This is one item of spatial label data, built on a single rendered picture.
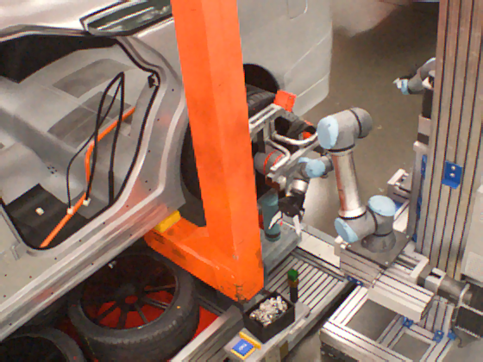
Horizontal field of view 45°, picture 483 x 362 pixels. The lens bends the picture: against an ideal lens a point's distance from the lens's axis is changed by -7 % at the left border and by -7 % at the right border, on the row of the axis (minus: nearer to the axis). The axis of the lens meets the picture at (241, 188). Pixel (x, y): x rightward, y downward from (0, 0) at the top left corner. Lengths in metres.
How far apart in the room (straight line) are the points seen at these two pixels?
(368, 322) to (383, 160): 1.66
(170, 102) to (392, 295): 1.29
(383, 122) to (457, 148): 2.56
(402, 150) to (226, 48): 2.73
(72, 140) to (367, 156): 2.24
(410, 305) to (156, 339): 1.16
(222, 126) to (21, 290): 1.12
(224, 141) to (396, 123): 2.83
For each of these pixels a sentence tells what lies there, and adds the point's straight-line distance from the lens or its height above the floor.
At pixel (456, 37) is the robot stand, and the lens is 2.22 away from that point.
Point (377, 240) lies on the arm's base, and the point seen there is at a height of 0.88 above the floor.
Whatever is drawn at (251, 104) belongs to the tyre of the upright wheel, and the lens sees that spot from 3.01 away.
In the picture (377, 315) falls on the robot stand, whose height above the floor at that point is 0.21.
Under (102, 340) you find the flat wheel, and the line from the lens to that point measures 2.95.
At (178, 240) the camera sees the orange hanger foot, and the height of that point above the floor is 0.68.
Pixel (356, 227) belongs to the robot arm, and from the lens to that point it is 2.53.
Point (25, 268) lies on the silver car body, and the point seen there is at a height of 1.00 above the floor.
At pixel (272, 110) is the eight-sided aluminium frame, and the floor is 1.11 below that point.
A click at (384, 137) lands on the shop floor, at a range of 4.81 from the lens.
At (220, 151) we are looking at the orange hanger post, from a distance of 2.32.
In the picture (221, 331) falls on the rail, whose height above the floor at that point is 0.34.
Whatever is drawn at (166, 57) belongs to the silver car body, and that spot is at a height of 1.55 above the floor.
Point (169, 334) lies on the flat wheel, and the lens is 2.95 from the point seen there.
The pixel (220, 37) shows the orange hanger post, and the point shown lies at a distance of 2.13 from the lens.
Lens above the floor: 2.76
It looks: 39 degrees down
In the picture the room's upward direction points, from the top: 7 degrees counter-clockwise
